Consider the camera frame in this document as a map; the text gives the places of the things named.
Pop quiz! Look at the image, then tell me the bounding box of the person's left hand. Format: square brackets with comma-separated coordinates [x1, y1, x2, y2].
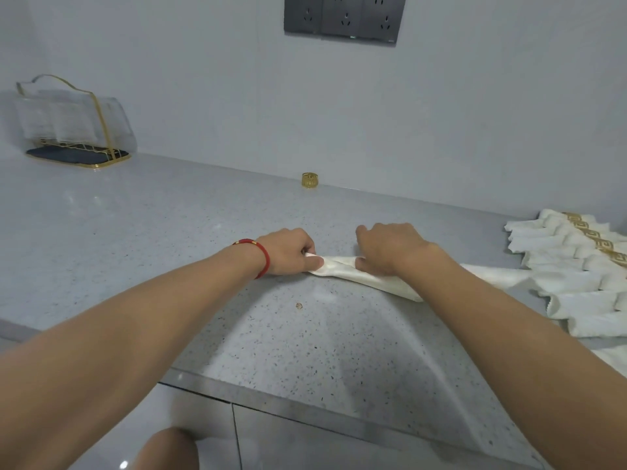
[255, 228, 317, 277]

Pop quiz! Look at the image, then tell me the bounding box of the row of ringed white napkins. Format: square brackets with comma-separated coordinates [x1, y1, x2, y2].
[504, 209, 627, 338]

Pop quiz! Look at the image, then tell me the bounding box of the flat white cloth napkin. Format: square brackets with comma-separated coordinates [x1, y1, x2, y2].
[590, 344, 627, 379]

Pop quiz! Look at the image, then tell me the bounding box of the grey wall socket panel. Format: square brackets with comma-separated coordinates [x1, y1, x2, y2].
[283, 0, 408, 46]

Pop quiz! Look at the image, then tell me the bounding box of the person's knee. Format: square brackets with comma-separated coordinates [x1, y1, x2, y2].
[135, 427, 201, 470]

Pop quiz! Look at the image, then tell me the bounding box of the person's right forearm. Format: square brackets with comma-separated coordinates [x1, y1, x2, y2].
[392, 242, 627, 470]

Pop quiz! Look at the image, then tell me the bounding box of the person's right hand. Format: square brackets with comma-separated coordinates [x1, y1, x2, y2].
[355, 222, 440, 277]

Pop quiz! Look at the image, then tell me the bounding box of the clear gold-framed napkin holder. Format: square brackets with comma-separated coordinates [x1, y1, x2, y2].
[14, 73, 138, 170]

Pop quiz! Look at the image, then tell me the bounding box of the person's left forearm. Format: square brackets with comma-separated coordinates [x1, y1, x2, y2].
[0, 243, 266, 470]

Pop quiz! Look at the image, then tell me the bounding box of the white cloth napkin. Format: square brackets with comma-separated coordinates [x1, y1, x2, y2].
[305, 253, 544, 304]
[590, 344, 627, 379]

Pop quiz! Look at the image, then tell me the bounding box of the red cord bracelet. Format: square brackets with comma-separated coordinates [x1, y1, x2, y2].
[232, 238, 271, 280]

